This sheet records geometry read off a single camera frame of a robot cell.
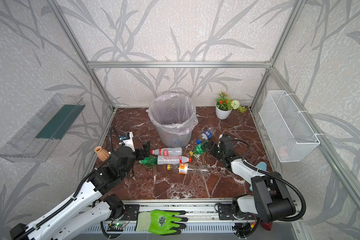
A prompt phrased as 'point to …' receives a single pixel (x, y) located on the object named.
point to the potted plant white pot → (224, 105)
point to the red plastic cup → (265, 226)
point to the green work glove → (160, 222)
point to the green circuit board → (118, 224)
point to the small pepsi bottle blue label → (207, 135)
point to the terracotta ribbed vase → (101, 153)
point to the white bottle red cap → (168, 151)
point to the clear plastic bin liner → (174, 112)
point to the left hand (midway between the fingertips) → (144, 139)
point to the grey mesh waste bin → (167, 139)
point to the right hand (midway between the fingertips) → (208, 142)
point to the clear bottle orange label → (189, 168)
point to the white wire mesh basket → (292, 138)
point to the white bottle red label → (172, 159)
